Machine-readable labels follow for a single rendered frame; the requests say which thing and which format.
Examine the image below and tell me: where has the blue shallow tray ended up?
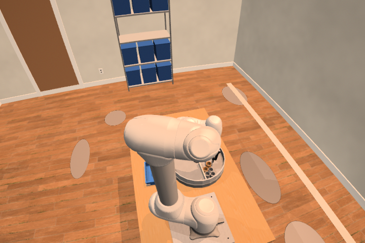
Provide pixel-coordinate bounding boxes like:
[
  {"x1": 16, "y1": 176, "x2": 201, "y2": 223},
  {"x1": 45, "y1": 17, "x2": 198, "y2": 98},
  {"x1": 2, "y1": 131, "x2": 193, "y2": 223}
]
[{"x1": 144, "y1": 162, "x2": 155, "y2": 186}]

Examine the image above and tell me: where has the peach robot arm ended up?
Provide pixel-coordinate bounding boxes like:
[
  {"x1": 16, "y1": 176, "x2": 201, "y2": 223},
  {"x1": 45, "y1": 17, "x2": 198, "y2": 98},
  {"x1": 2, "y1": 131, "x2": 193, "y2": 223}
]
[{"x1": 124, "y1": 115, "x2": 224, "y2": 240}]

